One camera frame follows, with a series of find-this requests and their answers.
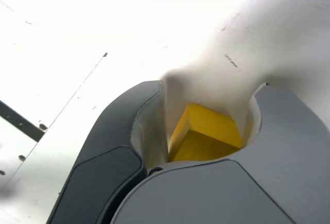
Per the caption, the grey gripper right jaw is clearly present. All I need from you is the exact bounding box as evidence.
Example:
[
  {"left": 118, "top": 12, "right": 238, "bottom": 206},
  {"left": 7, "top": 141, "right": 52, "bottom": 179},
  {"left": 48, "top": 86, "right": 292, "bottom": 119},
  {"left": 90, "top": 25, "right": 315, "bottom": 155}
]
[{"left": 110, "top": 82, "right": 330, "bottom": 224}]

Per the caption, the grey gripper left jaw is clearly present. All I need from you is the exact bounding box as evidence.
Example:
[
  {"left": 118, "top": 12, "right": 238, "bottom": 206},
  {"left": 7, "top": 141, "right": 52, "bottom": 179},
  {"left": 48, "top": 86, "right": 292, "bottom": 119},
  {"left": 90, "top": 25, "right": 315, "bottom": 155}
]
[{"left": 47, "top": 80, "right": 170, "bottom": 224}]

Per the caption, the yellow cube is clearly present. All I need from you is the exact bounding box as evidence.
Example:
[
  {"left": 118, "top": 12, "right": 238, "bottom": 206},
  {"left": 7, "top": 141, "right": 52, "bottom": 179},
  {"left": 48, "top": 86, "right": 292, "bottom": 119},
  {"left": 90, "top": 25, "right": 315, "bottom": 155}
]
[{"left": 169, "top": 102, "right": 244, "bottom": 163}]

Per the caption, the black tape strip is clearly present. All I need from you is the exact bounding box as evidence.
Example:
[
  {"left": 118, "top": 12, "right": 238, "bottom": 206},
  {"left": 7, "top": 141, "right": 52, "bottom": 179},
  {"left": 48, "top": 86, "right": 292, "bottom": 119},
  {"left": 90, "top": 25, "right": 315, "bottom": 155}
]
[{"left": 0, "top": 99, "right": 46, "bottom": 143}]

